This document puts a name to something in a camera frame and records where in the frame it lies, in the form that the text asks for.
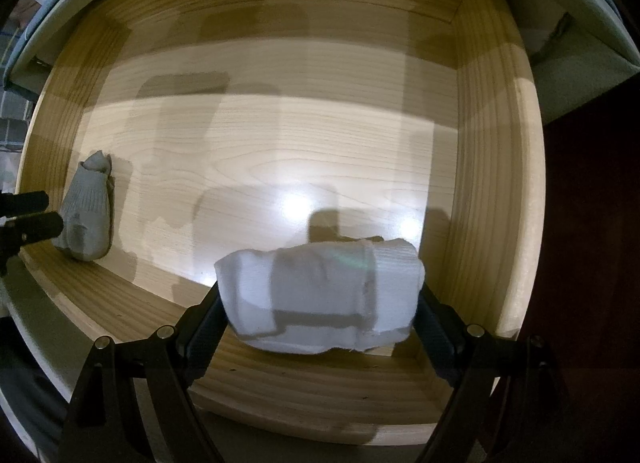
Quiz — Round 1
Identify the gray plaid cloth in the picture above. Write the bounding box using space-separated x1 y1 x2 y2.
0 23 28 148

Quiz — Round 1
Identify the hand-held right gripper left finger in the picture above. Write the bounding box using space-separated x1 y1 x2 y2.
55 280 236 463

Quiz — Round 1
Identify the wooden drawer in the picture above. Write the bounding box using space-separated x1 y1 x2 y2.
15 0 546 446

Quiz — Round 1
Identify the white sock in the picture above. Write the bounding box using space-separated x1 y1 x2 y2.
214 237 426 355

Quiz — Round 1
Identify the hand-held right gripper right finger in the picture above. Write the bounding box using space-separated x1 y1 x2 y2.
415 280 571 463

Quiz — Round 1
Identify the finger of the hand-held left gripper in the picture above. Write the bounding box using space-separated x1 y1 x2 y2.
0 212 65 276
0 191 51 218

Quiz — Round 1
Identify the gray sock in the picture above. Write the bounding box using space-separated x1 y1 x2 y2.
52 152 115 263

